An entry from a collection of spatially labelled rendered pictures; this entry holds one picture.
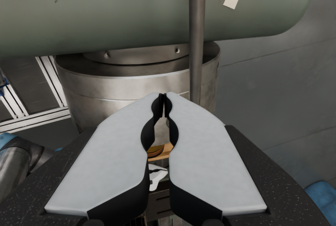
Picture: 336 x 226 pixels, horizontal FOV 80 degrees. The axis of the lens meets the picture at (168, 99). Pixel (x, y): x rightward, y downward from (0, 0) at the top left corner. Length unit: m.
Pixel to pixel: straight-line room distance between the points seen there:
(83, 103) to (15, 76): 1.15
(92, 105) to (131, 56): 0.09
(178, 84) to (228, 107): 1.78
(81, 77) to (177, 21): 0.15
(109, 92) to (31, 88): 1.20
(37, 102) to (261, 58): 1.78
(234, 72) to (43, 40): 1.75
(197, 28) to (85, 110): 0.23
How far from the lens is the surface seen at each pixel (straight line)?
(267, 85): 2.19
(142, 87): 0.28
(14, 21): 0.25
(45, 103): 1.50
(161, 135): 0.33
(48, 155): 0.68
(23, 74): 1.45
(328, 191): 4.04
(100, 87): 0.30
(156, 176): 0.59
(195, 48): 0.17
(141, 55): 0.31
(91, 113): 0.33
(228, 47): 1.79
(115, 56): 0.32
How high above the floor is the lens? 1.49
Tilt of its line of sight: 58 degrees down
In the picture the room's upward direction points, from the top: 151 degrees clockwise
